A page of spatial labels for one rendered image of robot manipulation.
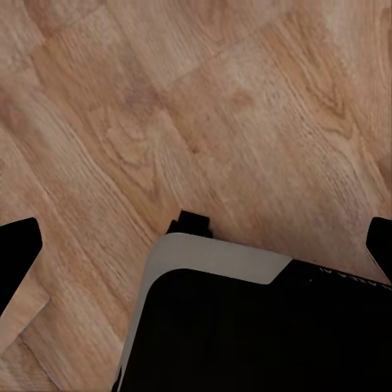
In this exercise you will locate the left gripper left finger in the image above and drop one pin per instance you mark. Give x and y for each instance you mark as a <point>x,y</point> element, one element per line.
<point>20,243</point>

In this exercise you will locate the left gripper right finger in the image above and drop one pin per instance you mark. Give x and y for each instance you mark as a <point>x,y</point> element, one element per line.
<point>379,243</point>

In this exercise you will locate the standing mirror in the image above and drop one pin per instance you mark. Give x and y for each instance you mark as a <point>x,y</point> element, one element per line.
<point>28,300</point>

